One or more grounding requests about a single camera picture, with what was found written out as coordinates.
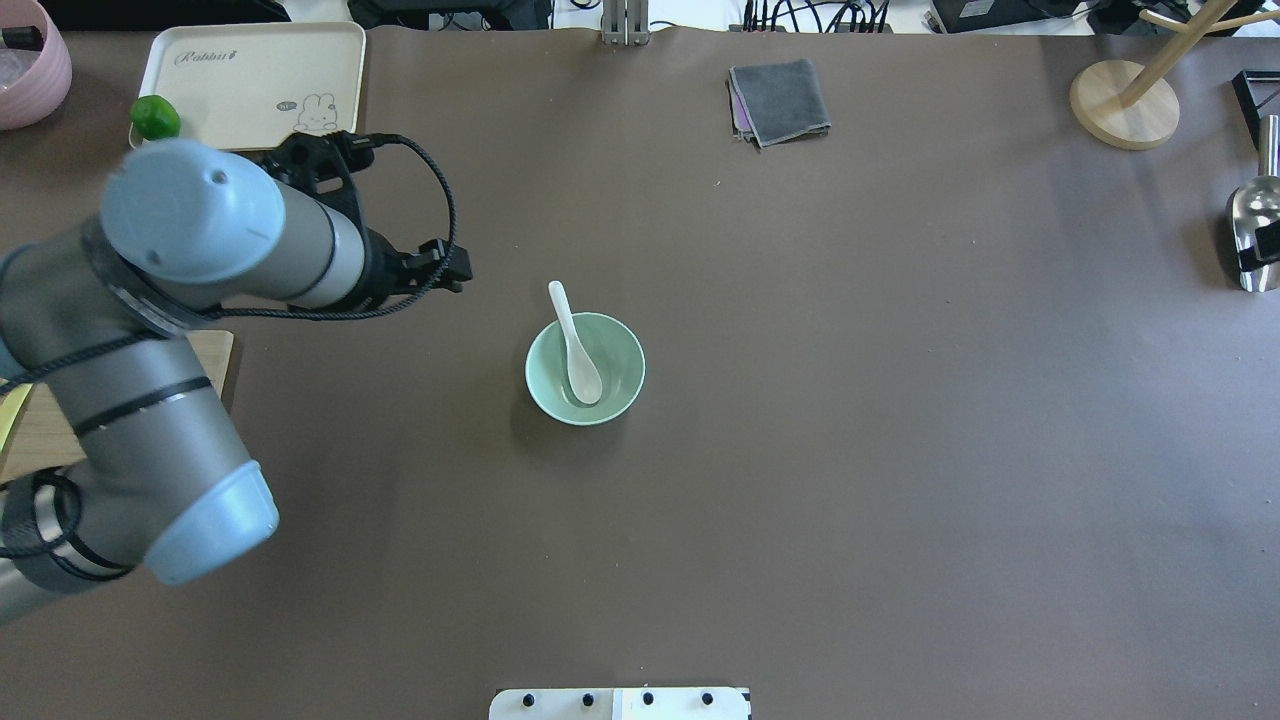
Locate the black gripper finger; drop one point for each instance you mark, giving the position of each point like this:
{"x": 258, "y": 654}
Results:
{"x": 453, "y": 282}
{"x": 443, "y": 260}
{"x": 1258, "y": 247}

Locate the green lime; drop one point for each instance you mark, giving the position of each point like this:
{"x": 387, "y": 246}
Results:
{"x": 154, "y": 118}

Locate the cream rabbit tray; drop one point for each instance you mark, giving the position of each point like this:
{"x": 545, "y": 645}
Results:
{"x": 245, "y": 87}

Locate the steel ice scoop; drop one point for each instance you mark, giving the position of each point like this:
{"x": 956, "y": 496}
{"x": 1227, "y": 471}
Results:
{"x": 1256, "y": 203}

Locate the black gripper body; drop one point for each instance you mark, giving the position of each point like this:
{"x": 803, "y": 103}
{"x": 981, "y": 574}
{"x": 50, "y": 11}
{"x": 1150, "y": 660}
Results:
{"x": 381, "y": 271}

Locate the bamboo cutting board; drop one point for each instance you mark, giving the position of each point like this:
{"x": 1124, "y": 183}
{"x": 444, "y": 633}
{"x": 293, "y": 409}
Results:
{"x": 43, "y": 438}

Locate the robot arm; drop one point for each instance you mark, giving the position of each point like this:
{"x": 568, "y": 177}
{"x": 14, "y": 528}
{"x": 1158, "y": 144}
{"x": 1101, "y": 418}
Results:
{"x": 185, "y": 236}

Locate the wooden mug tree stand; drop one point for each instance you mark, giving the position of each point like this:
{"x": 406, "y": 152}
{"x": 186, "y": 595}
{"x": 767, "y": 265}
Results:
{"x": 1131, "y": 106}

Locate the aluminium frame post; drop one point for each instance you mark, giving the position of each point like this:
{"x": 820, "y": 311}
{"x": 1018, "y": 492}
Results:
{"x": 625, "y": 22}

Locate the white ceramic spoon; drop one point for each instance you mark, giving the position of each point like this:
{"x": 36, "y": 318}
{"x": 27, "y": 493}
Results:
{"x": 584, "y": 378}

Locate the green ceramic bowl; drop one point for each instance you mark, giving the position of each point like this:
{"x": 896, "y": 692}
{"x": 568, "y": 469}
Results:
{"x": 617, "y": 354}

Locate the yellow plastic knife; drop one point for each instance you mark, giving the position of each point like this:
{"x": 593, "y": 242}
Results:
{"x": 11, "y": 407}

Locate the grey folded cloth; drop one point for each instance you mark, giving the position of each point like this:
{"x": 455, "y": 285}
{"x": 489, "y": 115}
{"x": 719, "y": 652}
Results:
{"x": 777, "y": 103}

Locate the pink bowl of ice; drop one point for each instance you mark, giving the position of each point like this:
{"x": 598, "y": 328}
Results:
{"x": 35, "y": 85}

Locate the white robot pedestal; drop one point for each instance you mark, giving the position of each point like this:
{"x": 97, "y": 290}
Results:
{"x": 644, "y": 702}

